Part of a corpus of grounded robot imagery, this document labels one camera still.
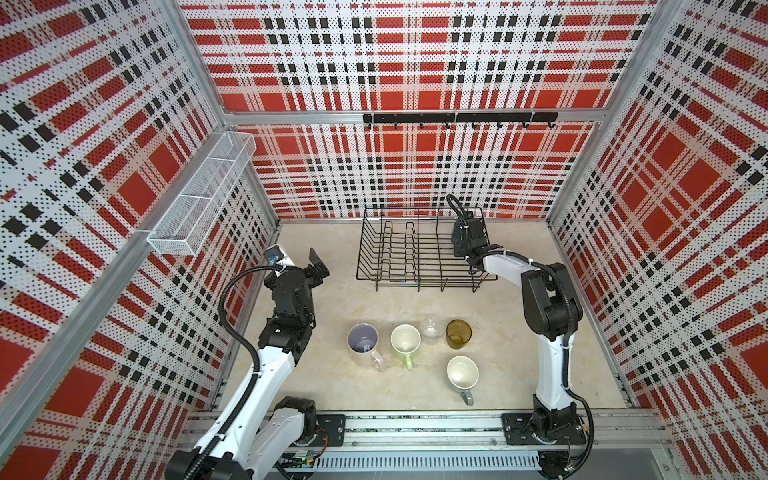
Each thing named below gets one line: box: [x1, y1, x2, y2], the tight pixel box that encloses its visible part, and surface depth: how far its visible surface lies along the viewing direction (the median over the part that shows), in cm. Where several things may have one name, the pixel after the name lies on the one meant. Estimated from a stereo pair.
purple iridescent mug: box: [347, 322, 385, 372], surface depth 82 cm
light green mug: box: [390, 324, 422, 371], surface depth 83 cm
